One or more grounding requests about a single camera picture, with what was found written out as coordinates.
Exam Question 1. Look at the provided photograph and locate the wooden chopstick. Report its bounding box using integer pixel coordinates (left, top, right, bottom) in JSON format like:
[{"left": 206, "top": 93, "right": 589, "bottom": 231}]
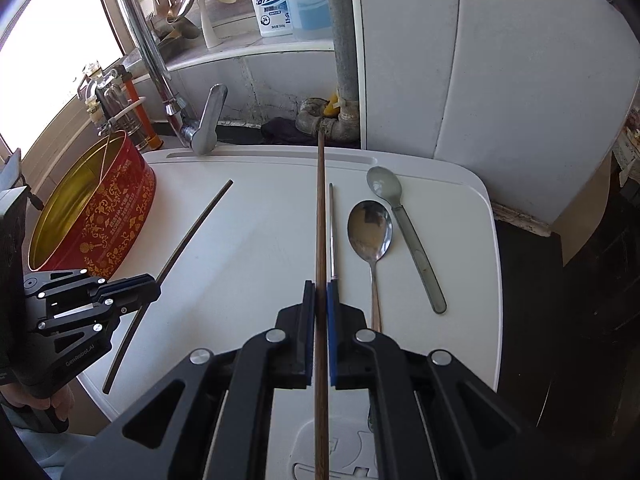
[
  {"left": 314, "top": 133, "right": 330, "bottom": 480},
  {"left": 101, "top": 179, "right": 234, "bottom": 395}
]

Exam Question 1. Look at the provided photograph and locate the patterned metal chopstick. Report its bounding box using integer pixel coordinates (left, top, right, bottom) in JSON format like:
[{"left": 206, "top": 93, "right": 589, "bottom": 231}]
[{"left": 329, "top": 182, "right": 337, "bottom": 281}]

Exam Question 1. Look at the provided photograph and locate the shiny steel spoon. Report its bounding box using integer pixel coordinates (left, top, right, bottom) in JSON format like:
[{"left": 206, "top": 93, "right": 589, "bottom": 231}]
[{"left": 347, "top": 200, "right": 393, "bottom": 332}]

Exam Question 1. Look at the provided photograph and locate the grey matte spoon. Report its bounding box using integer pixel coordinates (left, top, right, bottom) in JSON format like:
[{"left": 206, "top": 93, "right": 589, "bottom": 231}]
[{"left": 367, "top": 166, "right": 448, "bottom": 315}]

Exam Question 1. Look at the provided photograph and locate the chrome kitchen faucet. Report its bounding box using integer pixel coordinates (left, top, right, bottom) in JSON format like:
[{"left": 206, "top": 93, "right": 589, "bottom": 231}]
[{"left": 115, "top": 0, "right": 256, "bottom": 157}]

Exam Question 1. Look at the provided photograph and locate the person left hand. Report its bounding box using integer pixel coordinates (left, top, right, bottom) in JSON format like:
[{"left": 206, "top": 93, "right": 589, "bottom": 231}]
[{"left": 1, "top": 382, "right": 75, "bottom": 422}]

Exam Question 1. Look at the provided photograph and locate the red gold round tin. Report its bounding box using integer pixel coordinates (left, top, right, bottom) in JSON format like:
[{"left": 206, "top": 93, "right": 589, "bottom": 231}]
[{"left": 28, "top": 131, "right": 156, "bottom": 278}]

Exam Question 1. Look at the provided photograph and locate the light blue clothing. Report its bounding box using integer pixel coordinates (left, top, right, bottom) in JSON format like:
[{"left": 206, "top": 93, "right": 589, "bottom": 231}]
[{"left": 14, "top": 427, "right": 94, "bottom": 479}]

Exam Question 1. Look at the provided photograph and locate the white cutting board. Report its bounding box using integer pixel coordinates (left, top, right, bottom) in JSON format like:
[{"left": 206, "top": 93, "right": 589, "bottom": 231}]
[{"left": 77, "top": 145, "right": 504, "bottom": 480}]

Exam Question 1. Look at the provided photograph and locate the steel water filter tap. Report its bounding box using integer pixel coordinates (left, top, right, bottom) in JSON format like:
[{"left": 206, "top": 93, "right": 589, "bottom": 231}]
[{"left": 77, "top": 62, "right": 142, "bottom": 136}]

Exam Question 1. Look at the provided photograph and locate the white rice paddle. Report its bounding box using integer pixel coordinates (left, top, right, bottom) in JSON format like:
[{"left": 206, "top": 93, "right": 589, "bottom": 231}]
[{"left": 198, "top": 0, "right": 221, "bottom": 49}]

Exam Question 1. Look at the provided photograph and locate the grey drain pipe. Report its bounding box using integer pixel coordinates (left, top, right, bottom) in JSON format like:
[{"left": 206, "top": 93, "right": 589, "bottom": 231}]
[{"left": 295, "top": 0, "right": 360, "bottom": 145}]

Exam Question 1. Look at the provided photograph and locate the white dish soap bottle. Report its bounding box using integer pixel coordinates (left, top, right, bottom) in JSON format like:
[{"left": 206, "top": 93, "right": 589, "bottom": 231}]
[{"left": 252, "top": 0, "right": 293, "bottom": 38}]

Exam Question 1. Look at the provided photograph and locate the orange hose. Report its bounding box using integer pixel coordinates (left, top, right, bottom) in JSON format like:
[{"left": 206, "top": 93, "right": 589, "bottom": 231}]
[{"left": 117, "top": 66, "right": 163, "bottom": 151}]

